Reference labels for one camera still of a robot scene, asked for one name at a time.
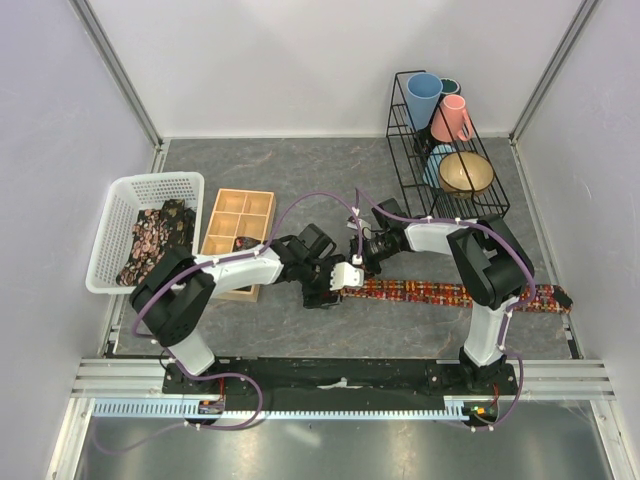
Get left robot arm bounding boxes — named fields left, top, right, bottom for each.
left=130, top=224, right=346, bottom=393

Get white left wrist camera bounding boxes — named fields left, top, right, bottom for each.
left=329, top=262, right=364, bottom=291

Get light blue cup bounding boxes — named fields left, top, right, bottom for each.
left=423, top=144, right=454, bottom=189

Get multicolour patchwork tie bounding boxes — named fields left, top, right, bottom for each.
left=340, top=279, right=573, bottom=314

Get pink mug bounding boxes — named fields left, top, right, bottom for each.
left=431, top=94, right=474, bottom=143

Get floral black pink tie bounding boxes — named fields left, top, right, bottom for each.
left=116, top=209, right=170, bottom=287

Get wooden bowl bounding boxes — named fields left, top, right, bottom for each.
left=439, top=151, right=495, bottom=198

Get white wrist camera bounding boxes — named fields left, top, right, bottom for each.
left=329, top=262, right=364, bottom=291
left=346, top=216, right=372, bottom=239

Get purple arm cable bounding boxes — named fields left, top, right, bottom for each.
left=353, top=188, right=539, bottom=434
left=92, top=192, right=362, bottom=455

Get blue plastic cup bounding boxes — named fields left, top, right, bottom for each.
left=406, top=72, right=443, bottom=131

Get white plastic basket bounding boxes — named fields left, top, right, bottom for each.
left=85, top=171, right=205, bottom=295

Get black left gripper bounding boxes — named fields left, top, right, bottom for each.
left=298, top=254, right=344, bottom=309

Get dark green cup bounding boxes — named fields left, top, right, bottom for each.
left=441, top=78, right=461, bottom=96

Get slotted cable duct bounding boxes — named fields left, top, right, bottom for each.
left=92, top=397, right=499, bottom=421

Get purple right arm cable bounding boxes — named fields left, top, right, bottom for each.
left=353, top=188, right=539, bottom=434

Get black wire rack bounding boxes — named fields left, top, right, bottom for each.
left=386, top=70, right=510, bottom=219

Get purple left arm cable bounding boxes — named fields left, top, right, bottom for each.
left=92, top=192, right=362, bottom=455

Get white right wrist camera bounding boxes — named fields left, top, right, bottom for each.
left=346, top=216, right=372, bottom=239

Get wooden compartment box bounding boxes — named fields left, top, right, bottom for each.
left=197, top=188, right=277, bottom=304

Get black gold patterned tie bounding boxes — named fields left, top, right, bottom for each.
left=160, top=199, right=197, bottom=254

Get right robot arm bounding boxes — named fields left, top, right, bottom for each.
left=349, top=199, right=534, bottom=394

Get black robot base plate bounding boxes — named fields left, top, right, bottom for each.
left=206, top=357, right=519, bottom=408

